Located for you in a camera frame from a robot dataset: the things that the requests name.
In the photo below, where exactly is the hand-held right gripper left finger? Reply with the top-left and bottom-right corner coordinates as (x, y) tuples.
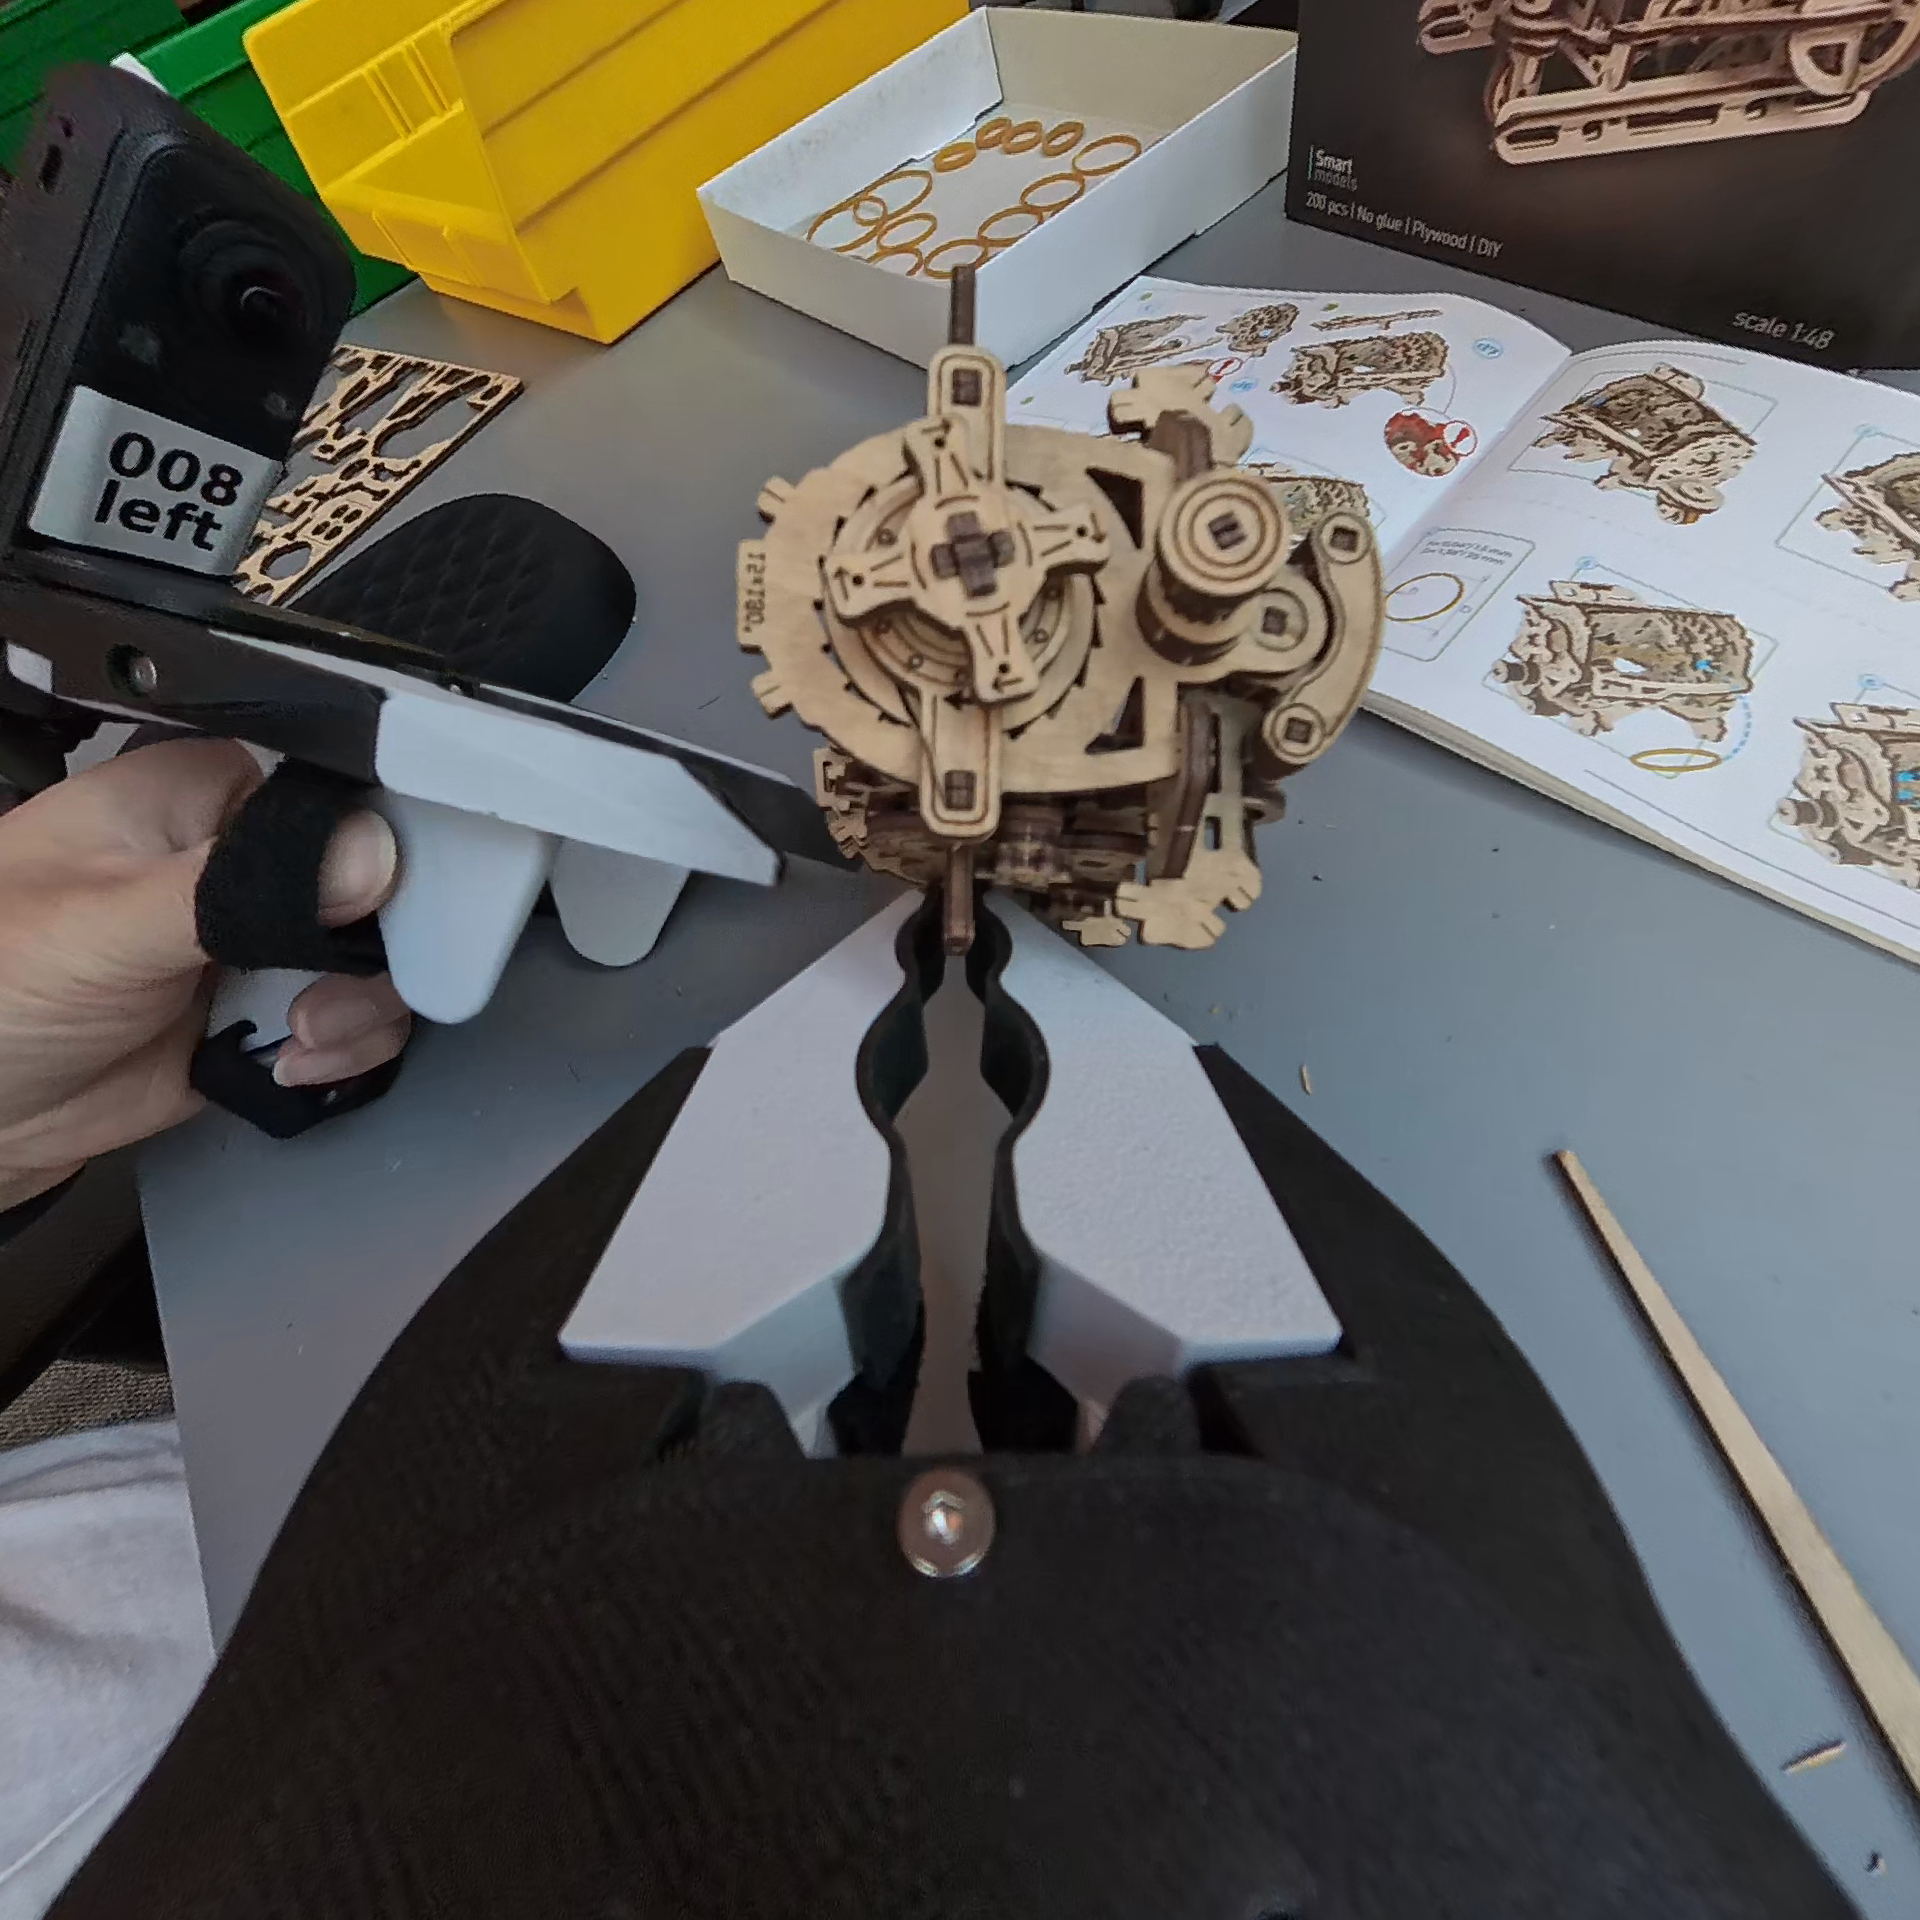
(557, 892), (961, 1457)

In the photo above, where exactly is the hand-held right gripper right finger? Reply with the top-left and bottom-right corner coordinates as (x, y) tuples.
(967, 900), (1343, 1454)

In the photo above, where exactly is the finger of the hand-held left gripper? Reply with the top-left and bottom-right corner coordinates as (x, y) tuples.
(368, 681), (863, 890)

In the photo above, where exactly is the wooden mechanical model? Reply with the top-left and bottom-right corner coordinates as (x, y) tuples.
(736, 267), (1384, 954)

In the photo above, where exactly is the person's left hand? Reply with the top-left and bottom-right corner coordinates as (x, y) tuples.
(0, 738), (414, 1220)

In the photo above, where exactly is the plywood parts sheet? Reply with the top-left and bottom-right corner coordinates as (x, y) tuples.
(231, 343), (527, 606)

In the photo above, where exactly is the white cardboard tray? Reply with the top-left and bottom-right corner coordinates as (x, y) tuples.
(696, 6), (1298, 374)

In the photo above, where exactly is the thin wooden stick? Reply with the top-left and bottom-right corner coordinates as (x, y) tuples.
(1551, 1148), (1920, 1794)

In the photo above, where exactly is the open instruction booklet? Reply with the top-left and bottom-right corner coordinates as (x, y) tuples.
(1008, 274), (1920, 965)

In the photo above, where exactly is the yellow plastic bin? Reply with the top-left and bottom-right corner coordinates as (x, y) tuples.
(241, 0), (968, 345)

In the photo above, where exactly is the green plastic bin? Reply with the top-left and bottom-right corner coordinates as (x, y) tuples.
(0, 0), (414, 325)

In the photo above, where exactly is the pile of yellow rubber bands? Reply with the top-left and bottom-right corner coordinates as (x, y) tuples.
(802, 111), (1149, 284)

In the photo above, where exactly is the person's white shirt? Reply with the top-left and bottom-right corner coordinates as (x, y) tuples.
(0, 1411), (220, 1920)

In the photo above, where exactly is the dark model kit box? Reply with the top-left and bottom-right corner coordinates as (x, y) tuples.
(1284, 0), (1920, 369)

